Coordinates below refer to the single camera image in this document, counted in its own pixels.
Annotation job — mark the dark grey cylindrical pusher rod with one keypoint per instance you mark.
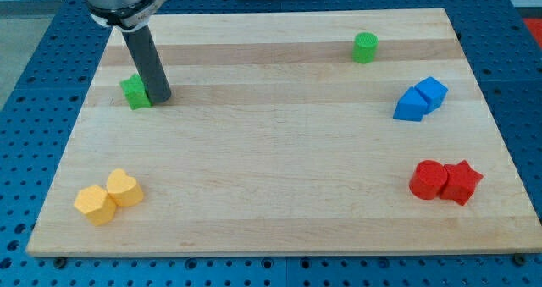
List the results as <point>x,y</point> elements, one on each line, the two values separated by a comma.
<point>148,64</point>

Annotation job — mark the red star block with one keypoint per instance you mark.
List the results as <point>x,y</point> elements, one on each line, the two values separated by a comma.
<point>461,182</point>

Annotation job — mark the red cylinder block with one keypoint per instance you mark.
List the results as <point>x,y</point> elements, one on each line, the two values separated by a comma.
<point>428,179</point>

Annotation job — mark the yellow heart block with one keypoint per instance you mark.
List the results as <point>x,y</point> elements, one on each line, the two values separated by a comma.
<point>124,189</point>

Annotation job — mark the yellow hexagon block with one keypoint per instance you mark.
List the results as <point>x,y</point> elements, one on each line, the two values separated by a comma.
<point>95,204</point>

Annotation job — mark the blue cube block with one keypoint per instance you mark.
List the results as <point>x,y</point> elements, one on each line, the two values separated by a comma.
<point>433,93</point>

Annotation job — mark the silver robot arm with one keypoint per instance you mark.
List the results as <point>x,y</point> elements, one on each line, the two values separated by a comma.
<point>131,17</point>

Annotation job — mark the blue triangle block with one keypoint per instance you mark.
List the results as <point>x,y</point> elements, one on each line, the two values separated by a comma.
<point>411,106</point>

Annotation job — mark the green cylinder block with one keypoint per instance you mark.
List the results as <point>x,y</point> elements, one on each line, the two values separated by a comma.
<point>364,47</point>

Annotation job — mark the green star block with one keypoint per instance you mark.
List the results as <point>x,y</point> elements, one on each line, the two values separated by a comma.
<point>135,93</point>

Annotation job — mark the wooden board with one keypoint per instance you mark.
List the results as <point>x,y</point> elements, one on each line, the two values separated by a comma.
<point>276,143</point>

